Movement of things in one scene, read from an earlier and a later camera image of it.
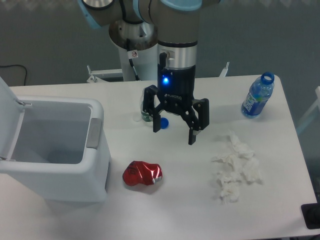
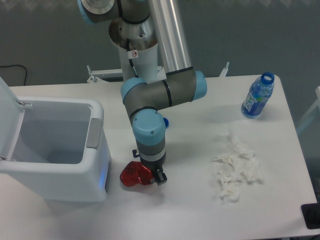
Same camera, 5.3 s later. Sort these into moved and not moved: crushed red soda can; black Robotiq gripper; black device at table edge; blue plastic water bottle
Moved: black Robotiq gripper
Not moved: blue plastic water bottle; black device at table edge; crushed red soda can
